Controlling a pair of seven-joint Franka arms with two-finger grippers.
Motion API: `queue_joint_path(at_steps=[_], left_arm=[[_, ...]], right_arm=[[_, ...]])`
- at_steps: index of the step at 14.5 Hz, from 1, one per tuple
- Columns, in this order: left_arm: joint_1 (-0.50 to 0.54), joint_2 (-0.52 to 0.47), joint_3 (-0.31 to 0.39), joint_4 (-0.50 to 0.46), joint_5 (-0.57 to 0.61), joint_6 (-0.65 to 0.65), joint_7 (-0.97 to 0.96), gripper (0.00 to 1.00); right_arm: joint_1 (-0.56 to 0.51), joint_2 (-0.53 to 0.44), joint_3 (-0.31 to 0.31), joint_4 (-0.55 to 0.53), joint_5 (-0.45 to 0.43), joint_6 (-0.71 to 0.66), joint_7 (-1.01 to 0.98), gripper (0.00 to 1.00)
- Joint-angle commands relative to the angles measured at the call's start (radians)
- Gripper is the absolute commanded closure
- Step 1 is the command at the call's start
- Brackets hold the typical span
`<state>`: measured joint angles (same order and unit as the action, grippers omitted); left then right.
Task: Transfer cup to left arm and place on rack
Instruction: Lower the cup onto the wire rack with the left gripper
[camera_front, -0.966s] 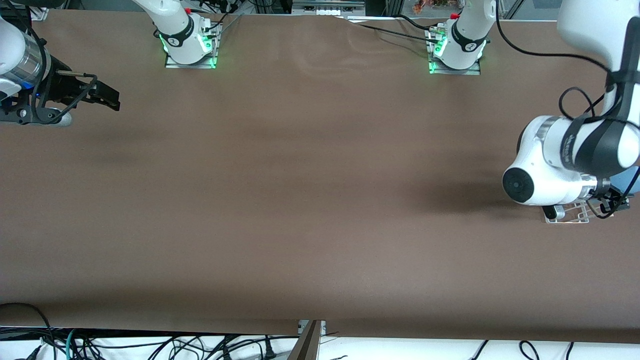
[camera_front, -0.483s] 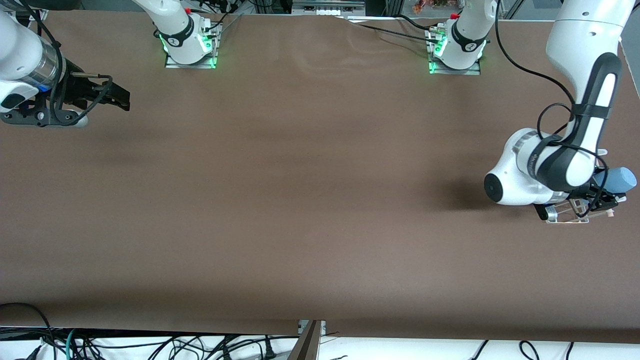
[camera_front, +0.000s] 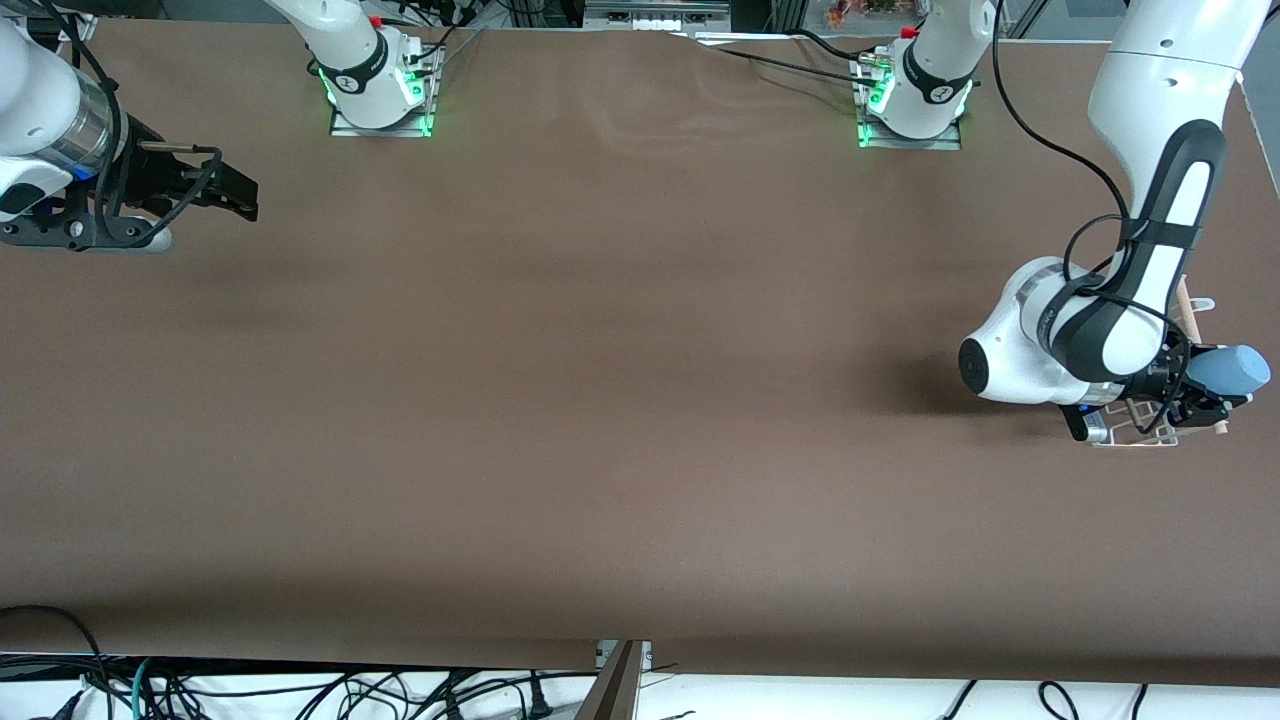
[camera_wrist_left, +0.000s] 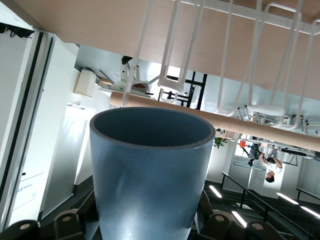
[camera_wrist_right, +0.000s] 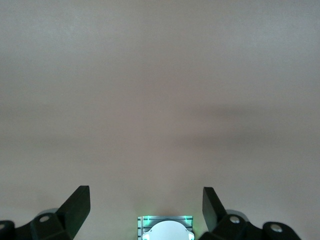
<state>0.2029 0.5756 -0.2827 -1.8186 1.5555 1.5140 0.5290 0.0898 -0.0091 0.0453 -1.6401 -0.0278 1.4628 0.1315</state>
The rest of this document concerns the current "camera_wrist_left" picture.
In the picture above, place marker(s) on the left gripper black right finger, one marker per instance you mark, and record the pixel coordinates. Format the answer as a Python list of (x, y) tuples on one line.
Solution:
[(220, 227)]

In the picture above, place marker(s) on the person in white shirt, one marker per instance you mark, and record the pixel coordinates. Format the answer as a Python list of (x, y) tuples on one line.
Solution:
[(272, 170)]

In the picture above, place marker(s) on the white wall box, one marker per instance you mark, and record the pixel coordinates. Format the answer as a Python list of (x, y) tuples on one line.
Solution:
[(85, 83)]

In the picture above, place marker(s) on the blue plastic cup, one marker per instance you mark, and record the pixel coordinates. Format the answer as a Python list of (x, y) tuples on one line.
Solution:
[(150, 187)]

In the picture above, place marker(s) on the black metal frame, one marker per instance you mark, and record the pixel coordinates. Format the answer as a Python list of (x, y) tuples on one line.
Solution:
[(201, 92)]

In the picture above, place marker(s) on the white ceiling light strip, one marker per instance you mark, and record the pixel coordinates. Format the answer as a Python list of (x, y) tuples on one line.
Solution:
[(215, 191), (287, 198), (310, 211), (238, 218)]

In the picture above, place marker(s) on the green potted plant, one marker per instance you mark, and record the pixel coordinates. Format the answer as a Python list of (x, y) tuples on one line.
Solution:
[(219, 141)]

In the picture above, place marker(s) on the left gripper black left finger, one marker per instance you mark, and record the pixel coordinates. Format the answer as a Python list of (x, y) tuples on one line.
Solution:
[(67, 225)]

